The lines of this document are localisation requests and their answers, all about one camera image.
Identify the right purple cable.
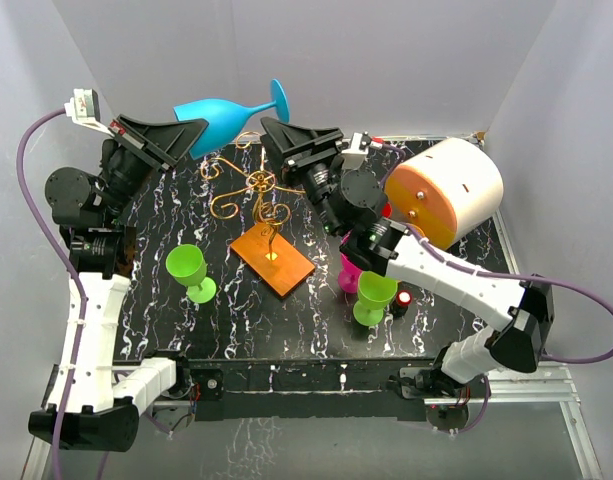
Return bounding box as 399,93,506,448
380,142,613,362

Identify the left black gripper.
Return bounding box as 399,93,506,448
100,115,208,225

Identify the green plastic wine glass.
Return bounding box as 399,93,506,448
165,244,217,304
353,272,398,327

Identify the red plastic wine glass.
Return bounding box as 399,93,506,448
382,202,392,218

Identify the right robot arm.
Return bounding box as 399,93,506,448
261,117,554,397

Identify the orange plastic wine glass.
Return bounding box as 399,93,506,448
407,224,428,242

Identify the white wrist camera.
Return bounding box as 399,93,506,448
341,132,383,170
64,89,111,135

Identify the purple cable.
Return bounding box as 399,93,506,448
380,142,613,362
15,108,110,480

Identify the pink plastic wine glass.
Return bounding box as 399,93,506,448
337,254,364,294

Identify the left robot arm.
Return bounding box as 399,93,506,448
28,115,209,452

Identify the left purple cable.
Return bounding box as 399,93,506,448
15,108,110,480

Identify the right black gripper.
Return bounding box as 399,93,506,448
261,120,344,238

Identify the blue plastic wine glass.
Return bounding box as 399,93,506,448
173,79,290,160

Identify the orange and white cylinder box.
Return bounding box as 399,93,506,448
384,138,504,250

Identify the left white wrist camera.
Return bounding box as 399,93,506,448
64,89,111,135

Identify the gold wire wine glass rack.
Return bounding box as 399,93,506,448
199,155,315,299

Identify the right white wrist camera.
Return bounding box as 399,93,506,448
341,132,383,170

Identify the small red black button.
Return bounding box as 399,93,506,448
389,290,413,318

